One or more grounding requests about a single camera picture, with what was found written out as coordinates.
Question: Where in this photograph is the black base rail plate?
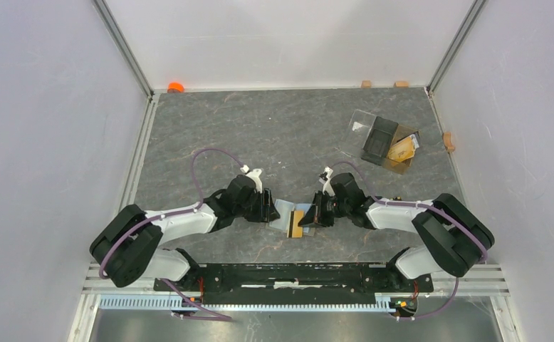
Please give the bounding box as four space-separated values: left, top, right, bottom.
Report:
154 262 434 305

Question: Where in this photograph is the white slotted cable duct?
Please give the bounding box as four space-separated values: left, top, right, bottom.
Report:
98 294 395 314

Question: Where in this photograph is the olive card holder wallet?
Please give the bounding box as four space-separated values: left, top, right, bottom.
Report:
265 199 315 238

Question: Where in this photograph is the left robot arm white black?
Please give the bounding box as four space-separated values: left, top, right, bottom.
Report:
89 170 280 291

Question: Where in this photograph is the orange round cap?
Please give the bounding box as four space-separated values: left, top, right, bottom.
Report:
167 82 184 93

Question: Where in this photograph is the wooden block right wall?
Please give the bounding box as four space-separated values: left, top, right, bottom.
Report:
442 132 456 153

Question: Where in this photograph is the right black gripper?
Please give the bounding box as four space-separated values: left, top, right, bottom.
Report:
298 191 350 229

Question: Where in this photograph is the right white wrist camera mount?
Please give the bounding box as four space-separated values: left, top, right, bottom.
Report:
319 167 335 196

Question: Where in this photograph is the gold credit card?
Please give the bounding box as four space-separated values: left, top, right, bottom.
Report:
286 210 304 239
387 136 416 162

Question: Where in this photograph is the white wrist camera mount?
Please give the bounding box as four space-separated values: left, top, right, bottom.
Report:
240 165 263 193
319 167 335 196

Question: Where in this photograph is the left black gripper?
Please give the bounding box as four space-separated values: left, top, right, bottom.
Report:
234 187 280 222

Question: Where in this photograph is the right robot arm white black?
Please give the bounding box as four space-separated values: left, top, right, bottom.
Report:
299 172 495 291

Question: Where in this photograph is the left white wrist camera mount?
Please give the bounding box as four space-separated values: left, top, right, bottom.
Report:
240 165 263 193

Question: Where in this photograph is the clear three-compartment plastic box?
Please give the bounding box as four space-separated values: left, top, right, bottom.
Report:
340 110 421 175

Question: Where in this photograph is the silver credit card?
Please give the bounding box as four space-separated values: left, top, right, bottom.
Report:
408 133 419 150

